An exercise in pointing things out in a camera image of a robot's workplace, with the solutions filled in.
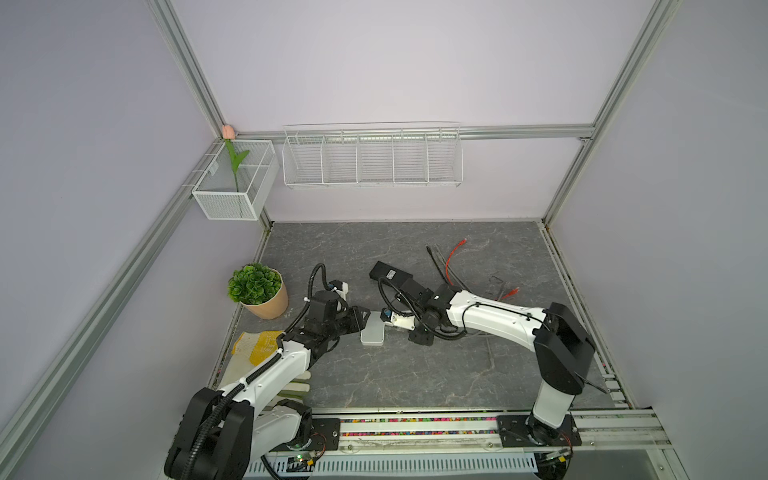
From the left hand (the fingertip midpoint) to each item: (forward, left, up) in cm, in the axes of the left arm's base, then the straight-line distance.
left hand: (366, 316), depth 86 cm
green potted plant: (+8, +30, +5) cm, 32 cm away
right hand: (-4, -15, -3) cm, 15 cm away
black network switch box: (+18, -10, -6) cm, 21 cm away
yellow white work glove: (-5, +34, -7) cm, 35 cm away
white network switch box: (-2, -2, -5) cm, 6 cm away
